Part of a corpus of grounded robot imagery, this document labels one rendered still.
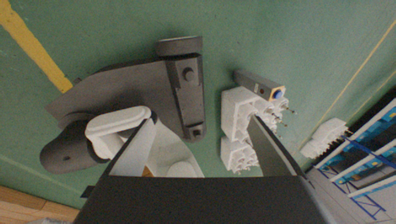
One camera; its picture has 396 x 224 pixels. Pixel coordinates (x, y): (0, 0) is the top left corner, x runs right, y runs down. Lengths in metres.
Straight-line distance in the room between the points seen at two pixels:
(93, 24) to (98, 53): 0.11
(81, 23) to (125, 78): 0.29
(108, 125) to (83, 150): 0.11
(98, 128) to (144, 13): 0.49
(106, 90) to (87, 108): 0.12
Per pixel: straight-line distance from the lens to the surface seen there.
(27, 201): 1.71
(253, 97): 0.75
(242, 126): 0.77
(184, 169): 0.23
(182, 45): 0.44
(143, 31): 0.63
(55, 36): 0.74
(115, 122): 0.42
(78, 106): 0.62
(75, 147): 0.52
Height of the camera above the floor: 0.63
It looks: 51 degrees down
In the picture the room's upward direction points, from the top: 152 degrees clockwise
